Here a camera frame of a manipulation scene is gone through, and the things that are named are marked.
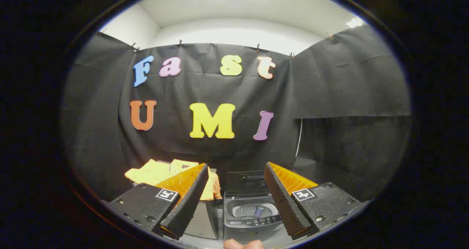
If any white cable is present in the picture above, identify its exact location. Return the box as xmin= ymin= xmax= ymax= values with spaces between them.
xmin=295 ymin=118 xmax=303 ymax=158

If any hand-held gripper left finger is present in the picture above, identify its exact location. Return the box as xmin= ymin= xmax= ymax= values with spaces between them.
xmin=108 ymin=163 xmax=209 ymax=241

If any orange polo shirt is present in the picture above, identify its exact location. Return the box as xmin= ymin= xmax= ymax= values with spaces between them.
xmin=125 ymin=159 xmax=223 ymax=201

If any black backdrop cloth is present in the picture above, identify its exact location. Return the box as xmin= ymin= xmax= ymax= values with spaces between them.
xmin=62 ymin=25 xmax=411 ymax=202

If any grey washing machine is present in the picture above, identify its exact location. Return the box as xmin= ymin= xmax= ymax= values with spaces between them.
xmin=223 ymin=195 xmax=284 ymax=244

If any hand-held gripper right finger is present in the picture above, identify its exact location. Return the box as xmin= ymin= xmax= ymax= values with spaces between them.
xmin=264 ymin=162 xmax=362 ymax=241

